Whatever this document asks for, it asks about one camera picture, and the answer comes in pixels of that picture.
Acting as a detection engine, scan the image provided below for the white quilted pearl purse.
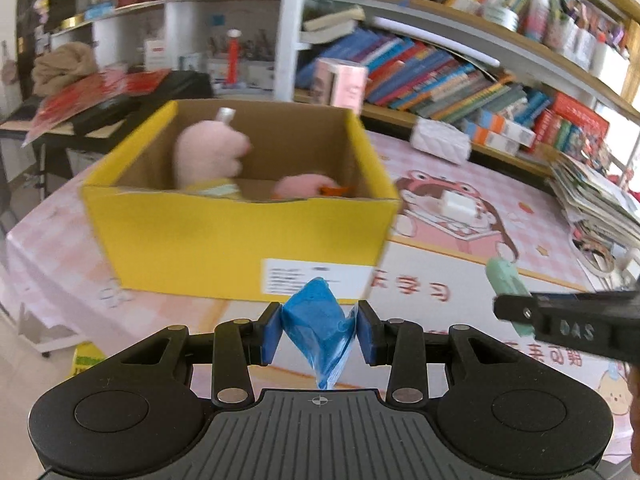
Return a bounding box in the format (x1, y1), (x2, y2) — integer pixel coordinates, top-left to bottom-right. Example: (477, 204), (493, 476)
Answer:
(409, 118), (472, 165)

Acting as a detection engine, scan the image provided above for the pink plush pig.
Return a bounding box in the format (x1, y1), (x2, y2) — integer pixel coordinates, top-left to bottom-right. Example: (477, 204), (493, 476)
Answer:
(272, 174), (349, 200)

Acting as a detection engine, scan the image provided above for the beige crumpled cloth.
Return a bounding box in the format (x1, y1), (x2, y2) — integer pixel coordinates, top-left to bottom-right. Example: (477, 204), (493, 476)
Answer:
(32, 42), (98, 98)

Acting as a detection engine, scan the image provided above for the white pen holder box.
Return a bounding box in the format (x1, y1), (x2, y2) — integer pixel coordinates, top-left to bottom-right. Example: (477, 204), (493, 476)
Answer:
(207, 58), (274, 91)

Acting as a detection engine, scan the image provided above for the red dictionary book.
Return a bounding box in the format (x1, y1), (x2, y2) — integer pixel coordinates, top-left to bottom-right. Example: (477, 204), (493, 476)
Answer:
(530, 92), (610, 172)

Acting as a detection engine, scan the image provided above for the orange blue white box upper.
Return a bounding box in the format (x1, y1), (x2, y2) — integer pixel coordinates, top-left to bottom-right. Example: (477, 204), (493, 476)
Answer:
(477, 108), (536, 148)

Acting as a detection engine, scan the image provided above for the pink box with stickers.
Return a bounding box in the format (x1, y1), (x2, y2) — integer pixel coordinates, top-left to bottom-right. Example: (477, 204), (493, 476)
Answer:
(310, 58), (369, 116)

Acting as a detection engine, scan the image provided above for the big pink plush toy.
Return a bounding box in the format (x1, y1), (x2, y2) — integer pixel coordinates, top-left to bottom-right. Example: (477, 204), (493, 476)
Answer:
(174, 107), (252, 200)

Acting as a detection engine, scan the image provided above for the stack of papers and notebooks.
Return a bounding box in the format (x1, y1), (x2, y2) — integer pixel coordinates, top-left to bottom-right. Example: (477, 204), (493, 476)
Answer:
(548, 154), (639, 278)

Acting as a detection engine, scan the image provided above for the black electronic keyboard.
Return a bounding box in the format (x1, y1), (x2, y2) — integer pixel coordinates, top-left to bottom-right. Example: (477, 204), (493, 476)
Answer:
(1, 70), (214, 154)

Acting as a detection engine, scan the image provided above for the red plastic bag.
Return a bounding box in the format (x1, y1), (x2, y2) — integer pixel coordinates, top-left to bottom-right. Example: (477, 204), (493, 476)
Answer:
(23, 68), (171, 146)

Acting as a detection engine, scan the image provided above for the white charger block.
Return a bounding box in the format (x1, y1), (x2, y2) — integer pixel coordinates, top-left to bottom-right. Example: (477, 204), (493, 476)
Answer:
(439, 190), (477, 224)

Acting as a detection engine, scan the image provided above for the blue plastic bag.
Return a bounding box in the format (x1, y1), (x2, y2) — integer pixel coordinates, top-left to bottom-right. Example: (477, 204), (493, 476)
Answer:
(281, 278), (358, 390)

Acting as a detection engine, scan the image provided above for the red figurine bottle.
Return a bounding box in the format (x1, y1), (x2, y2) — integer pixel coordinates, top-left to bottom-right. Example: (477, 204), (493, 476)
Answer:
(226, 28), (241, 86)

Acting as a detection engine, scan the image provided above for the pink checkered tablecloth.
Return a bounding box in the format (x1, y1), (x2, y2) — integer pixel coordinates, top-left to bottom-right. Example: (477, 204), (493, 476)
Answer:
(8, 133), (632, 463)

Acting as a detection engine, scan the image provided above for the orange blue white box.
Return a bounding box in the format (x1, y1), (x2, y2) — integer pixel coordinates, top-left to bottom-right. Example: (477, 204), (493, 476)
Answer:
(461, 119), (520, 156)
(477, 108), (536, 148)

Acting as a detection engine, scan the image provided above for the yellow cardboard box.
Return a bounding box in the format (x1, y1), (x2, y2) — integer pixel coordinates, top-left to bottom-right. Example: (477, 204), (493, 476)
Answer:
(81, 99), (399, 304)

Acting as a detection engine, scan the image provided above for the mint green case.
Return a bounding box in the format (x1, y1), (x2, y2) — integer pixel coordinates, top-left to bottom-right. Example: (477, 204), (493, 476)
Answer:
(485, 257), (535, 337)

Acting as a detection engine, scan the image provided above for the orange blue white box lower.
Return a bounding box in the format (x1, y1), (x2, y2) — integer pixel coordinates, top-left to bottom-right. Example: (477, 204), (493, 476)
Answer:
(461, 119), (520, 156)

